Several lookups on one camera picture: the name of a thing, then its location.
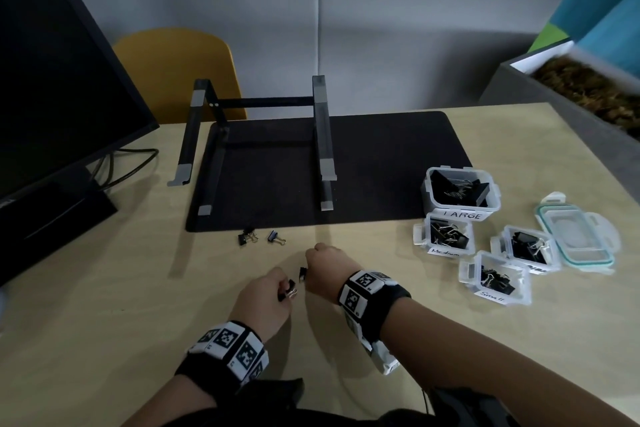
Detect person's right hand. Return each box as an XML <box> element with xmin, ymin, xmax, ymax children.
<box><xmin>305</xmin><ymin>243</ymin><xmax>362</xmax><ymax>305</ymax></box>

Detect person's left hand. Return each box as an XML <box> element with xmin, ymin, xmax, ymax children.
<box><xmin>227</xmin><ymin>266</ymin><xmax>296</xmax><ymax>342</ymax></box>

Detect heap of large binder clips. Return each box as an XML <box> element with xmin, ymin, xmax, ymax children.
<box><xmin>431</xmin><ymin>169</ymin><xmax>491</xmax><ymax>207</ymax></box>

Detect container labelled large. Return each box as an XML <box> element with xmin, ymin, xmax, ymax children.
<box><xmin>423</xmin><ymin>165</ymin><xmax>503</xmax><ymax>224</ymax></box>

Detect heap of small binder clips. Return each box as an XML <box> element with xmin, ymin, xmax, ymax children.
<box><xmin>479</xmin><ymin>266</ymin><xmax>513</xmax><ymax>290</ymax></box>

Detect clear lid with green seal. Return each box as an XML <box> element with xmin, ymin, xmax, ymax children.
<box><xmin>535</xmin><ymin>191</ymin><xmax>622</xmax><ymax>276</ymax></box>

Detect person's right forearm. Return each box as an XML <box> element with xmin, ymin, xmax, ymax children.
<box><xmin>379</xmin><ymin>296</ymin><xmax>636</xmax><ymax>427</ymax></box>

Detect person's black clothing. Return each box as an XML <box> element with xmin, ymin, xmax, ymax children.
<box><xmin>165</xmin><ymin>376</ymin><xmax>521</xmax><ymax>427</ymax></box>

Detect grey planter with moss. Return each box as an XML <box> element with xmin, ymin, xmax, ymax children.
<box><xmin>479</xmin><ymin>39</ymin><xmax>640</xmax><ymax>202</ymax></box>

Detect right wrist marker band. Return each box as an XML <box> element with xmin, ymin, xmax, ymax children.
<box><xmin>337</xmin><ymin>269</ymin><xmax>412</xmax><ymax>342</ymax></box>

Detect wrist marker band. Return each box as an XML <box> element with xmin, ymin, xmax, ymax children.
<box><xmin>175</xmin><ymin>320</ymin><xmax>270</xmax><ymax>395</ymax></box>
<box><xmin>337</xmin><ymin>269</ymin><xmax>412</xmax><ymax>342</ymax></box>

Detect left wrist marker band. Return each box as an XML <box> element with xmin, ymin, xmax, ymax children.
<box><xmin>175</xmin><ymin>320</ymin><xmax>270</xmax><ymax>395</ymax></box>

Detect black desk mat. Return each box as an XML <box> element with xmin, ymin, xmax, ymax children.
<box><xmin>185</xmin><ymin>111</ymin><xmax>473</xmax><ymax>234</ymax></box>

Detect black metal laptop stand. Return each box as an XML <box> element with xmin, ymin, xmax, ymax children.
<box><xmin>167</xmin><ymin>75</ymin><xmax>337</xmax><ymax>218</ymax></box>

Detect yellow chair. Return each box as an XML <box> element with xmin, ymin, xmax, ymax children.
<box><xmin>112</xmin><ymin>27</ymin><xmax>249</xmax><ymax>125</ymax></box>

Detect black computer monitor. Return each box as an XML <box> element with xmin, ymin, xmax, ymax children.
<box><xmin>0</xmin><ymin>0</ymin><xmax>161</xmax><ymax>288</ymax></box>

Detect brown moss filling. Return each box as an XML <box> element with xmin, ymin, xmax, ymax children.
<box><xmin>529</xmin><ymin>59</ymin><xmax>640</xmax><ymax>135</ymax></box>

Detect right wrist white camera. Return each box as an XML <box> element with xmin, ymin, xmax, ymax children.
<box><xmin>345</xmin><ymin>316</ymin><xmax>401</xmax><ymax>375</ymax></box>

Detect black monitor cables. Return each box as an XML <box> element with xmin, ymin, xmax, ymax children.
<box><xmin>87</xmin><ymin>149</ymin><xmax>160</xmax><ymax>192</ymax></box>

